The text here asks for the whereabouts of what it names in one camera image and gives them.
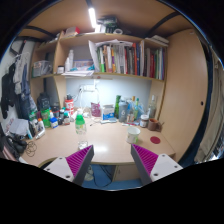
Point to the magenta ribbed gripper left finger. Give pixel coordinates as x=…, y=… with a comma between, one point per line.
x=74, y=167

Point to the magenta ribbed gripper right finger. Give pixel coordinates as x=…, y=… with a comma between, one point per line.
x=151, y=166

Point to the round red coaster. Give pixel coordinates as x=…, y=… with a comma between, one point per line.
x=155, y=140

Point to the white paper cup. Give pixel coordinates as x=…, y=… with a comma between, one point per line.
x=132, y=135

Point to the clear bottle with green cap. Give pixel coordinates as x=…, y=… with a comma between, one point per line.
x=80, y=127

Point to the brown ceramic mug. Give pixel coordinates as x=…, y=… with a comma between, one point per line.
x=154, y=125

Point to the clear glass bottle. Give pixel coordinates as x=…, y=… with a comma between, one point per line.
x=152, y=107

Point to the magenta snack pouch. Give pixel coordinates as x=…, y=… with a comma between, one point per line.
x=95, y=109

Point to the red white canister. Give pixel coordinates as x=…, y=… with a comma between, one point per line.
x=69, y=105

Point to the dark green tall bottle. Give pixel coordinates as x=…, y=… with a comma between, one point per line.
x=116, y=110

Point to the blue white tissue box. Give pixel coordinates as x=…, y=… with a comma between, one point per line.
x=108, y=112

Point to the grey shaker bottle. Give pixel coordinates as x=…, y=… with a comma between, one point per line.
x=123, y=110

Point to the black backpack on desk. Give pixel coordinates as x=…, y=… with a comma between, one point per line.
x=43, y=101

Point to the white power strip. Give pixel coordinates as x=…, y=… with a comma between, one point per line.
x=87, y=88

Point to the hanging dark clothes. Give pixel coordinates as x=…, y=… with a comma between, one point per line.
x=16, y=89

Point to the clear plastic storage box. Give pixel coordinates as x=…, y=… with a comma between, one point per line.
x=41, y=68

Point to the white spray bottle on shelf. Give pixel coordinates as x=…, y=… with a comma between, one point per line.
x=71, y=59

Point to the row of upright books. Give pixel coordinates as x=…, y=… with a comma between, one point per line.
x=128, y=58

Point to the ceiling tube light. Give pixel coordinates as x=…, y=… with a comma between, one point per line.
x=92, y=16

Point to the wooden wall bookshelf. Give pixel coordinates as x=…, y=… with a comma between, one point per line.
x=60, y=50

